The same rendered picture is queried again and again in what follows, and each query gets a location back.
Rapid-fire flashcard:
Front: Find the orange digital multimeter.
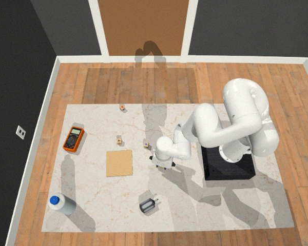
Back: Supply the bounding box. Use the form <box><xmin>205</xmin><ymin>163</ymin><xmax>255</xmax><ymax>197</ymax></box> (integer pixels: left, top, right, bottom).
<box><xmin>63</xmin><ymin>127</ymin><xmax>84</xmax><ymax>152</ymax></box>

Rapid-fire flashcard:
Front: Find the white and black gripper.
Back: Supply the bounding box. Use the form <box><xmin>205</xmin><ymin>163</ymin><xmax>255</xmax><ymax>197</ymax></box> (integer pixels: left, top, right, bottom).
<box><xmin>149</xmin><ymin>152</ymin><xmax>176</xmax><ymax>170</ymax></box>

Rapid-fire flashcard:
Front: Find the tan flat mat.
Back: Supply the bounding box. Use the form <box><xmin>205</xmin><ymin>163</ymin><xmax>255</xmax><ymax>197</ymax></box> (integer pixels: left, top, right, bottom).
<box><xmin>106</xmin><ymin>150</ymin><xmax>132</xmax><ymax>177</ymax></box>

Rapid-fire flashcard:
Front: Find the white bottle with blue cap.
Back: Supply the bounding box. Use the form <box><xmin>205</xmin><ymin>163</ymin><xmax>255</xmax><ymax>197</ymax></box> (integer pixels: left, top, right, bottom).
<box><xmin>48</xmin><ymin>193</ymin><xmax>76</xmax><ymax>215</ymax></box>

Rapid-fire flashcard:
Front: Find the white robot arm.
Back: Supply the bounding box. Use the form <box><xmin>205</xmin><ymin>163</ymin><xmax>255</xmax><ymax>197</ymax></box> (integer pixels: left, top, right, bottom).
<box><xmin>153</xmin><ymin>78</ymin><xmax>279</xmax><ymax>163</ymax></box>

